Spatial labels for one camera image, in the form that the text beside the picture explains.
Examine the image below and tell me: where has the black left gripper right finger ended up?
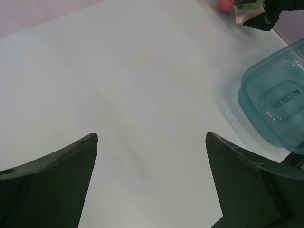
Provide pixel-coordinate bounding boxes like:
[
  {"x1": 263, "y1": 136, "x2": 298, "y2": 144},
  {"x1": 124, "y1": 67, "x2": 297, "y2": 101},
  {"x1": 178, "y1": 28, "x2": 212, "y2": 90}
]
[{"x1": 205, "y1": 132, "x2": 304, "y2": 228}]

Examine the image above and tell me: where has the clear zip top bag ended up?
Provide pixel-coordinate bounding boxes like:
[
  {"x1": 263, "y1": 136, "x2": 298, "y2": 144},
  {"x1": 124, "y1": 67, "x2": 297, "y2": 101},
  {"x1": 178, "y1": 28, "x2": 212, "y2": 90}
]
[{"x1": 233, "y1": 0, "x2": 265, "y2": 24}]

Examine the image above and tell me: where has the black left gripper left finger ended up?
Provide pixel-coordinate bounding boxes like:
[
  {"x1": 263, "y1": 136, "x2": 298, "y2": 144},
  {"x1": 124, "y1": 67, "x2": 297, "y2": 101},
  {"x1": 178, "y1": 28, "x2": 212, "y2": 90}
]
[{"x1": 0, "y1": 133, "x2": 98, "y2": 228}]

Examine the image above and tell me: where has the red fake food ball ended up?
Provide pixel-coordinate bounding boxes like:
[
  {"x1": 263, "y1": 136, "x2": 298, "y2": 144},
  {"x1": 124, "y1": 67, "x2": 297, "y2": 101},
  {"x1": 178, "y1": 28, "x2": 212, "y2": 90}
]
[{"x1": 218, "y1": 0, "x2": 234, "y2": 13}]

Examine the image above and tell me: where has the teal translucent plastic container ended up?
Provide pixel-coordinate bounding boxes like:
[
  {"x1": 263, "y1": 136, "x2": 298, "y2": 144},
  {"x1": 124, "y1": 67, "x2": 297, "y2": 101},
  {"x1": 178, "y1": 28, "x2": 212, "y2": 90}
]
[{"x1": 237, "y1": 39, "x2": 304, "y2": 154}]

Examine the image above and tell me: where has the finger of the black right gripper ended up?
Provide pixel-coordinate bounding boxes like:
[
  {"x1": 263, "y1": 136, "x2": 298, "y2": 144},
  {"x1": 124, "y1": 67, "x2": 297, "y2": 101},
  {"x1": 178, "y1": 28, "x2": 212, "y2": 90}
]
[{"x1": 244, "y1": 12, "x2": 278, "y2": 31}]

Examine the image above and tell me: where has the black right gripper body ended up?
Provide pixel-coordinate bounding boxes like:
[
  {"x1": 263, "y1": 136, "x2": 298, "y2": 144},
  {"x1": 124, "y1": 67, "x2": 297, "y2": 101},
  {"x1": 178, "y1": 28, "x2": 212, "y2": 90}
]
[{"x1": 263, "y1": 0, "x2": 304, "y2": 20}]

